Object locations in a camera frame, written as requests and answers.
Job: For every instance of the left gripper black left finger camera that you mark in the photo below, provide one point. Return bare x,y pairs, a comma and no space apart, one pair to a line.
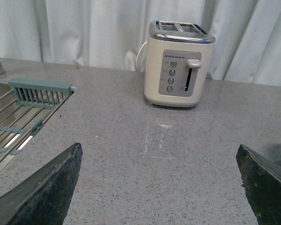
45,196

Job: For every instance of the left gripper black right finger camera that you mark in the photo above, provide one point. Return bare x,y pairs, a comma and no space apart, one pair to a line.
262,183

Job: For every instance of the stainless steel sink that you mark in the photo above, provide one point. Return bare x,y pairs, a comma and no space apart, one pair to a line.
0,107

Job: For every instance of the green sink drying rack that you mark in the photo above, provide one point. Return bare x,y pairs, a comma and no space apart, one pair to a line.
25,103

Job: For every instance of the white curtain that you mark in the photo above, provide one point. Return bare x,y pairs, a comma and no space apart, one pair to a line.
109,33

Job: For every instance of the cream two-slot toaster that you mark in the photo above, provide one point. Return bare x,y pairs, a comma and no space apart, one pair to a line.
177,62

